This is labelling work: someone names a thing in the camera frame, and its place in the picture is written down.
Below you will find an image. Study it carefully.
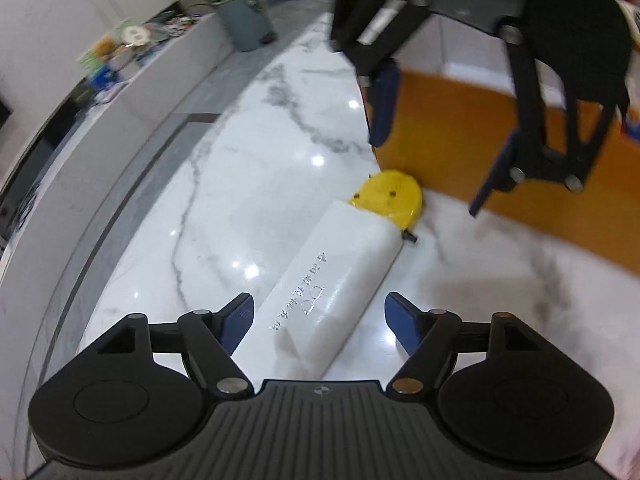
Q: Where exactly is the blue packet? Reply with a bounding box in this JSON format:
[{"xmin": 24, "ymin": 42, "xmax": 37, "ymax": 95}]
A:
[{"xmin": 89, "ymin": 64, "xmax": 122, "ymax": 90}]

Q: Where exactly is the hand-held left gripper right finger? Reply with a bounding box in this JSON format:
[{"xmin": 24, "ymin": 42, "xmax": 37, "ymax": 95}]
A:
[{"xmin": 383, "ymin": 291, "xmax": 544, "ymax": 396}]

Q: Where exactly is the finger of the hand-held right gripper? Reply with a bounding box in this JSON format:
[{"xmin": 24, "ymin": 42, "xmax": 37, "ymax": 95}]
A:
[
  {"xmin": 468, "ymin": 21, "xmax": 627, "ymax": 218},
  {"xmin": 354, "ymin": 0, "xmax": 432, "ymax": 147}
]

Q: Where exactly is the grey TV console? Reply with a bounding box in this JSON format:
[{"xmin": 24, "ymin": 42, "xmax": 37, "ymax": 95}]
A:
[{"xmin": 0, "ymin": 10, "xmax": 237, "ymax": 282}]

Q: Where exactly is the yellow plastic case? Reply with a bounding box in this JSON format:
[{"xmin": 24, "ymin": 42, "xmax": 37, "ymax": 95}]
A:
[{"xmin": 348, "ymin": 170, "xmax": 424, "ymax": 229}]

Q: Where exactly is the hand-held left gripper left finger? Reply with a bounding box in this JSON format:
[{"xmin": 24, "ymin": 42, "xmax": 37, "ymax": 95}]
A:
[{"xmin": 97, "ymin": 291, "xmax": 257, "ymax": 397}]

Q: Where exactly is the orange storage box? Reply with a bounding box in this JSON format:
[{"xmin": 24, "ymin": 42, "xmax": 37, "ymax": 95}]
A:
[{"xmin": 367, "ymin": 25, "xmax": 640, "ymax": 277}]

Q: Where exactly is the white round clock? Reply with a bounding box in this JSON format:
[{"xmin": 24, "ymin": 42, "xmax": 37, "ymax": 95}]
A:
[{"xmin": 122, "ymin": 25, "xmax": 151, "ymax": 50}]

